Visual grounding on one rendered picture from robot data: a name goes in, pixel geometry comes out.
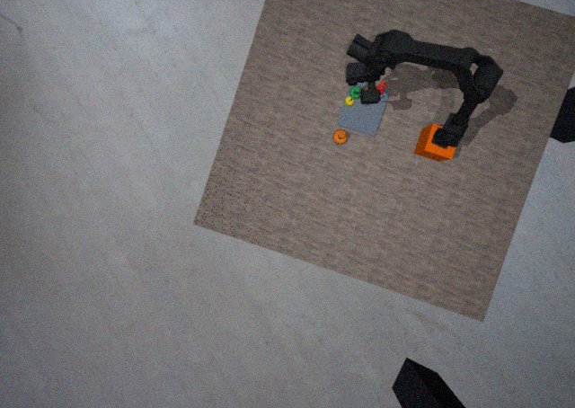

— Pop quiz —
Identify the green gear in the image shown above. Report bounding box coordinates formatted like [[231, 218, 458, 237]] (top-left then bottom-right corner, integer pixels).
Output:
[[349, 86, 362, 99]]

